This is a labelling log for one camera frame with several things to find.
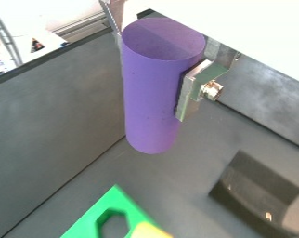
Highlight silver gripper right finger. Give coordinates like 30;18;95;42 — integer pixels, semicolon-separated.
175;38;237;122

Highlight purple cylinder peg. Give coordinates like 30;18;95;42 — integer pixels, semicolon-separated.
121;18;205;154

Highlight yellow pentagon block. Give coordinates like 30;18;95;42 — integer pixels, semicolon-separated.
132;222;173;238

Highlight green shape sorter board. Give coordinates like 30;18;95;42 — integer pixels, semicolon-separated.
61;185;163;238

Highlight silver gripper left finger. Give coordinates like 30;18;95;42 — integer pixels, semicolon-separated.
99;0;127;47

